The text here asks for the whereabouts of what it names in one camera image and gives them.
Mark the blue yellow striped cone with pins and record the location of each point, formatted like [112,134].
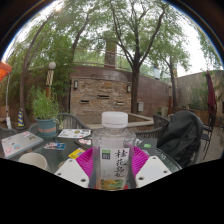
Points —
[21,118]

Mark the white printed booklet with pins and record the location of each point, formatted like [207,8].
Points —
[74,133]

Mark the closed maroon patio umbrella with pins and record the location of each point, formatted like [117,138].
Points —
[211,93]

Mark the clear white-capped drink bottle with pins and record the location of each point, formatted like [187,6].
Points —
[114,160]

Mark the dark-trunked tree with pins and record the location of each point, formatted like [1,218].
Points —
[134,90]

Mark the wooden lamp post with globe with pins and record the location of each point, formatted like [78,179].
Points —
[50,80]

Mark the silver laptop with stickers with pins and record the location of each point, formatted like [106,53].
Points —
[20,143]

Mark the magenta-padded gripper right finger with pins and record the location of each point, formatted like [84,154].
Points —
[151,170]

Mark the black wall lamp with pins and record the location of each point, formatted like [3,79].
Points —
[76,84]
[128,88]

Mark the colourful printed leaflet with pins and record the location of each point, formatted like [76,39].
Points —
[55,146]

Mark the flat round red coaster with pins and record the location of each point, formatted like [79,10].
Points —
[125,186]

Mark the black jacket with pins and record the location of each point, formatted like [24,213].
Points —
[181,136]

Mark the grey wall box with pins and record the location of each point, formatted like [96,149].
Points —
[140,106]

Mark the white ceramic mug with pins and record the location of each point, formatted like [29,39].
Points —
[33,161]

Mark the green plant in teal pot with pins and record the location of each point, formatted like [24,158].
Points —
[45,106]

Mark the yellow card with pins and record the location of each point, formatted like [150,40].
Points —
[76,153]

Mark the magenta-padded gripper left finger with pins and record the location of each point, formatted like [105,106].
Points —
[71,171]

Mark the orange canopy tent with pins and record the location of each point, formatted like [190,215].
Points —
[4,70]

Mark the black laptop with stickers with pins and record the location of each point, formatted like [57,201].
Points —
[148,148]

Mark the black metal chair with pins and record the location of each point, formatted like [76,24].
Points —
[208,131]

